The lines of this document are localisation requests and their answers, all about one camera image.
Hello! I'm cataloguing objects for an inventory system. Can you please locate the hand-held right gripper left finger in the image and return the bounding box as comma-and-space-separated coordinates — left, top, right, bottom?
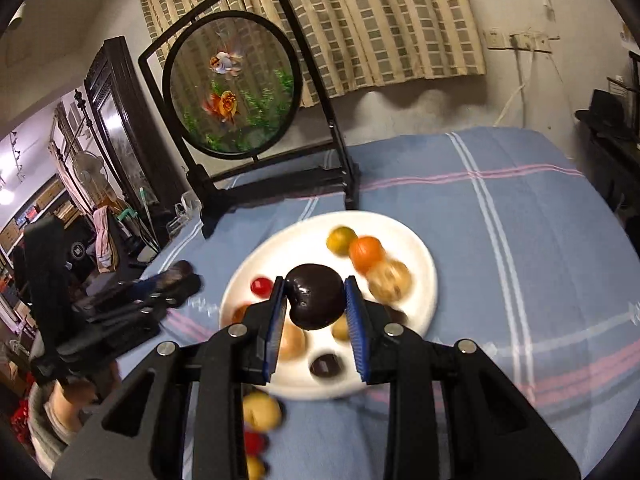
52, 276, 288, 480

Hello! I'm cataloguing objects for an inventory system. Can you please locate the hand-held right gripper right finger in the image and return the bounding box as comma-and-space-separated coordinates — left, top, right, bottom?
344, 275, 583, 480

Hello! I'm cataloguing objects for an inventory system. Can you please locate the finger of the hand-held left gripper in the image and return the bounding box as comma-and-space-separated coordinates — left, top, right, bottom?
92, 275, 203, 313
127, 260, 195, 293

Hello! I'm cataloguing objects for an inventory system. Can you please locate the peach coloured fruit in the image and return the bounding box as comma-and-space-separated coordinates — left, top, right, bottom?
277, 317, 307, 361

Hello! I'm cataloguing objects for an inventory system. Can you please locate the large dark brown fruit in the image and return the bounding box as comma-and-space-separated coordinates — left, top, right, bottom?
284, 262, 347, 332

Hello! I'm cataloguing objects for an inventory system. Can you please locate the tan round fruit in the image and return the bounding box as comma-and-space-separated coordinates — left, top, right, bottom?
367, 259, 413, 303

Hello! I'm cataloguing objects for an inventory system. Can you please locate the white oval plate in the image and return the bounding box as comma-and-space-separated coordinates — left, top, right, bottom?
219, 211, 439, 401

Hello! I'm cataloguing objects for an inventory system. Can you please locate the person's left forearm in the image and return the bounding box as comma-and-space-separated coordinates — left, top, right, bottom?
27, 385, 83, 466

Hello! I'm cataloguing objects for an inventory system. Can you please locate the person's left hand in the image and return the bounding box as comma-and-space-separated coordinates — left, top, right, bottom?
50, 372, 121, 426

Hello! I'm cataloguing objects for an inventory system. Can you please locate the clear plastic bag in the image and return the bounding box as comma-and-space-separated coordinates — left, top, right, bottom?
167, 195, 203, 233

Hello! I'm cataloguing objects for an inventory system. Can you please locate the pink garment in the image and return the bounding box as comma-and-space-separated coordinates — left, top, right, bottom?
92, 207, 118, 273

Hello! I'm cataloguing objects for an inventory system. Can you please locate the small orange citrus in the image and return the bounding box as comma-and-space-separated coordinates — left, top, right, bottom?
349, 236, 387, 275

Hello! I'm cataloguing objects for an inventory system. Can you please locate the small yellow citrus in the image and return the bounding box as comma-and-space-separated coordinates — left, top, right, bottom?
326, 226, 359, 256

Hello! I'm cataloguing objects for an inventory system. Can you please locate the standing fan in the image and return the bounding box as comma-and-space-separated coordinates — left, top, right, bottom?
72, 151, 103, 186

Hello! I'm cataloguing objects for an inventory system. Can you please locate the blue striped tablecloth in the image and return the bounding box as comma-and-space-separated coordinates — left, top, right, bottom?
115, 127, 631, 480

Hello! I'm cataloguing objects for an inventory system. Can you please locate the dark wooden cabinet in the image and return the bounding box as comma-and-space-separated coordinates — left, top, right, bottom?
84, 36, 188, 221

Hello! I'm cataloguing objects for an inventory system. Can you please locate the round goldfish screen with stand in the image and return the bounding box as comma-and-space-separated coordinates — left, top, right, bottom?
137, 0, 361, 240

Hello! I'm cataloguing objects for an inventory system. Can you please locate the checked beige curtain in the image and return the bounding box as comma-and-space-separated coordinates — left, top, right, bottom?
130, 0, 487, 111

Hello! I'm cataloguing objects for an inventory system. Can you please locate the black side cabinet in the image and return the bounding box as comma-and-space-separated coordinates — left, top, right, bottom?
575, 107, 640, 216

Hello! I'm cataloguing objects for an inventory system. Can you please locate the black hat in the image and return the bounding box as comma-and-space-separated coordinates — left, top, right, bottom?
587, 89, 630, 123

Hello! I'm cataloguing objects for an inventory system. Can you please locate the white cable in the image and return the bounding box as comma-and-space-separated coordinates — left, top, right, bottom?
495, 50, 531, 128

